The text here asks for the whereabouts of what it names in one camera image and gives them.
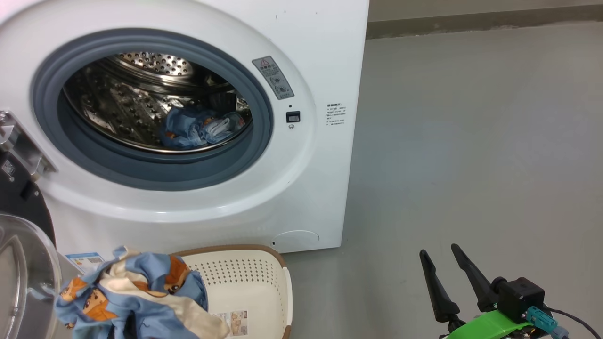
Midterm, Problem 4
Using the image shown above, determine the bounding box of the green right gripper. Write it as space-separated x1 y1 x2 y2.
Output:
420 243 538 339

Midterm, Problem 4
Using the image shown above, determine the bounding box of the blue cartoon-print garment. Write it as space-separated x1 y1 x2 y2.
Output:
160 106 245 150
54 246 231 339

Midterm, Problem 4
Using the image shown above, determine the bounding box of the black-rimmed glass washer door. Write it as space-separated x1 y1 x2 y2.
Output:
0 111 64 339

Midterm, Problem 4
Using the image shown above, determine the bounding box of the white front-load washing machine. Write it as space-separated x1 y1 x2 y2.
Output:
0 0 370 264

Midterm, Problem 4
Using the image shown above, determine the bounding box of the steel washer drum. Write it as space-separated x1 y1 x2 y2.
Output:
63 52 253 154

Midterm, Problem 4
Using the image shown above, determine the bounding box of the metal door hinge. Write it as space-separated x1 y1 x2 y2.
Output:
0 111 58 182

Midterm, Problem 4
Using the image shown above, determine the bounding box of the round filter cover panel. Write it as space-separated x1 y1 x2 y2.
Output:
273 230 320 252

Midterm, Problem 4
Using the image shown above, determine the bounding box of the white perforated laundry basket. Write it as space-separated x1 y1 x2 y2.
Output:
173 244 293 339

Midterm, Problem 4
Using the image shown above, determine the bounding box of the paper label inside basket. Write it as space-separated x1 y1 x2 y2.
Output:
212 310 249 337

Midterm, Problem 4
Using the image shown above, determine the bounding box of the grey warning sticker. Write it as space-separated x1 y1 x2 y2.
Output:
252 56 295 100

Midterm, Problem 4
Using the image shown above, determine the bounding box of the blue energy label sticker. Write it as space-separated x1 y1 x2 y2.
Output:
65 253 105 274

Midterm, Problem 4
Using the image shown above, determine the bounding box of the teal right cable connector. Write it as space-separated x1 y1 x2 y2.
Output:
527 306 570 339

